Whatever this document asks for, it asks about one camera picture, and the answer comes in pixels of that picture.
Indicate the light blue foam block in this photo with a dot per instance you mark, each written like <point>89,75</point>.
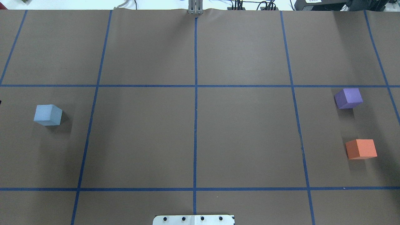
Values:
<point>48,115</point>

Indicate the purple foam block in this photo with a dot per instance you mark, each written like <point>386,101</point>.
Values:
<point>348,98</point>

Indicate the orange foam block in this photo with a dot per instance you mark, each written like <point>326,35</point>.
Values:
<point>360,149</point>

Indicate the aluminium frame post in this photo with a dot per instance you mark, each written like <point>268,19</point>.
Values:
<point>195,7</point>

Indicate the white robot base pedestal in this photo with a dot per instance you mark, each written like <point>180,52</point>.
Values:
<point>194,220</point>

